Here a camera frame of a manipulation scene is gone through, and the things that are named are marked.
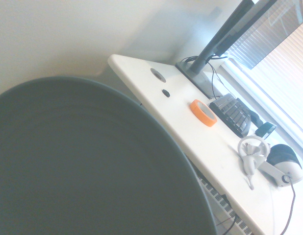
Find dark headset cable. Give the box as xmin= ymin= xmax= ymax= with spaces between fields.
xmin=279 ymin=176 xmax=297 ymax=235

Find white window blind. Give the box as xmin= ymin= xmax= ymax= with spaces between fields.
xmin=225 ymin=14 xmax=303 ymax=157

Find black monitor cables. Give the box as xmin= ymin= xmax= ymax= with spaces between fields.
xmin=179 ymin=55 xmax=232 ymax=100

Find white VR headset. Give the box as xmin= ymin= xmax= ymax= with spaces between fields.
xmin=258 ymin=143 xmax=303 ymax=188

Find white baseboard heater grille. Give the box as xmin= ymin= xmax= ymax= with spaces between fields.
xmin=188 ymin=159 xmax=255 ymax=235

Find white desk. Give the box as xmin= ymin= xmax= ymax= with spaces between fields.
xmin=107 ymin=53 xmax=303 ymax=235

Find grey desk cable grommet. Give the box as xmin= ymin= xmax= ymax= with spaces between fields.
xmin=150 ymin=68 xmax=167 ymax=82

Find dark green round plate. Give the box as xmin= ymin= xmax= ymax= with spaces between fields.
xmin=0 ymin=75 xmax=219 ymax=235

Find orange tape roll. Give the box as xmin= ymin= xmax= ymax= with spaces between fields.
xmin=189 ymin=99 xmax=218 ymax=128

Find white VR controller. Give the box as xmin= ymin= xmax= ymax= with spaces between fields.
xmin=237 ymin=135 xmax=271 ymax=190

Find small black box device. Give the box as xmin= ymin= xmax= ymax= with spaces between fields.
xmin=254 ymin=121 xmax=278 ymax=139

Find black computer monitor with stand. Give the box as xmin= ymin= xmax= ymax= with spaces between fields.
xmin=175 ymin=0 xmax=303 ymax=100

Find black computer keyboard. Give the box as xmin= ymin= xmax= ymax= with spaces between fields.
xmin=209 ymin=93 xmax=252 ymax=139

